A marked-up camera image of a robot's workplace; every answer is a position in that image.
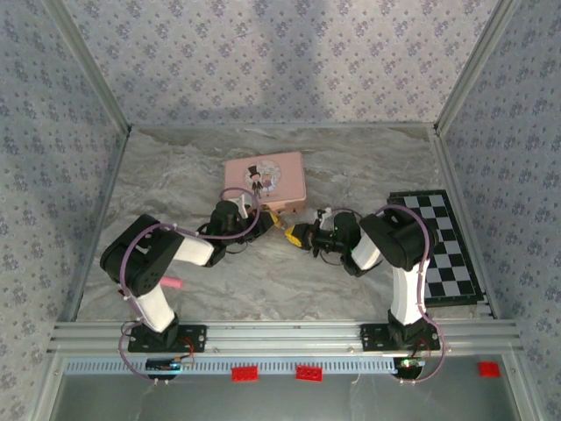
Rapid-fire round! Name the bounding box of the aluminium mounting rail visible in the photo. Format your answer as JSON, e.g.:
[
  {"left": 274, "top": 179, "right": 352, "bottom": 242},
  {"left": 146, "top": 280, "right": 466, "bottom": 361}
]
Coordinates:
[{"left": 46, "top": 318, "right": 523, "bottom": 354}]

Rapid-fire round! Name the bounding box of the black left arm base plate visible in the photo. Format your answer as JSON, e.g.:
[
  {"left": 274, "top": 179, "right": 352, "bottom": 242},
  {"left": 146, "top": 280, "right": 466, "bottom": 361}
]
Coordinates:
[{"left": 127, "top": 323, "right": 208, "bottom": 353}]

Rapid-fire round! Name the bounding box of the pink tin box with cartoon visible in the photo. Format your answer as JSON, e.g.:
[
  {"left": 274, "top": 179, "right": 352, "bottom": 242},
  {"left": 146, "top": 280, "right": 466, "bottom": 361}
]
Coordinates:
[{"left": 223, "top": 151, "right": 308, "bottom": 215}]

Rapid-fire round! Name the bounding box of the black and white chessboard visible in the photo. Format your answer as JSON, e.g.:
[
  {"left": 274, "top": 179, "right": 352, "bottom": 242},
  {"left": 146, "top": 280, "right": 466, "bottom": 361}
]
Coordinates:
[{"left": 387, "top": 189, "right": 486, "bottom": 308}]

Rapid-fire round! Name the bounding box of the aluminium frame corner post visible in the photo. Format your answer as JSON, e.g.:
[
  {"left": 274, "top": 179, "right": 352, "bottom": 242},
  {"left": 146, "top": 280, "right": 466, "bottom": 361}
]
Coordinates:
[
  {"left": 42, "top": 0, "right": 133, "bottom": 135},
  {"left": 433, "top": 0, "right": 527, "bottom": 135}
]

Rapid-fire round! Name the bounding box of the grey slotted cable duct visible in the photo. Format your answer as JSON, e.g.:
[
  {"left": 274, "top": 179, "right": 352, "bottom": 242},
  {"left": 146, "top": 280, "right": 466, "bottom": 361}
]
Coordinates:
[{"left": 64, "top": 356, "right": 506, "bottom": 375}]

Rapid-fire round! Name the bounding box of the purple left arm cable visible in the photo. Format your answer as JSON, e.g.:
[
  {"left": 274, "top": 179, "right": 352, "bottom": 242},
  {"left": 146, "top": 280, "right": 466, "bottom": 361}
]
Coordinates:
[{"left": 117, "top": 187, "right": 262, "bottom": 386}]

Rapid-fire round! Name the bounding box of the left circuit board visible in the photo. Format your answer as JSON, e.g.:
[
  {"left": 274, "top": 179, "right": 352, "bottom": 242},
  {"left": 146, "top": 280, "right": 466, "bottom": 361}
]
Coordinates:
[{"left": 146, "top": 357, "right": 195, "bottom": 373}]

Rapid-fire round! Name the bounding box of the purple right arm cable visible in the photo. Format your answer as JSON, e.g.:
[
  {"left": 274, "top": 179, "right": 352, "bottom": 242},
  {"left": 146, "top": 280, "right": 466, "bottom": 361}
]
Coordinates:
[{"left": 326, "top": 204, "right": 448, "bottom": 386}]

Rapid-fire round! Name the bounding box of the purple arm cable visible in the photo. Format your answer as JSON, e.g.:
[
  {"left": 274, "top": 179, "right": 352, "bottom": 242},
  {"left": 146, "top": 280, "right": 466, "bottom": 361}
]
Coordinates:
[
  {"left": 117, "top": 187, "right": 262, "bottom": 386},
  {"left": 326, "top": 204, "right": 448, "bottom": 386}
]

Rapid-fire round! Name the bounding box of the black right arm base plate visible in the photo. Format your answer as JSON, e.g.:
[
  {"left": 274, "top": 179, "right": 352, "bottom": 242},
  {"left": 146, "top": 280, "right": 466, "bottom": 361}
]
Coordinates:
[{"left": 359, "top": 323, "right": 441, "bottom": 353}]

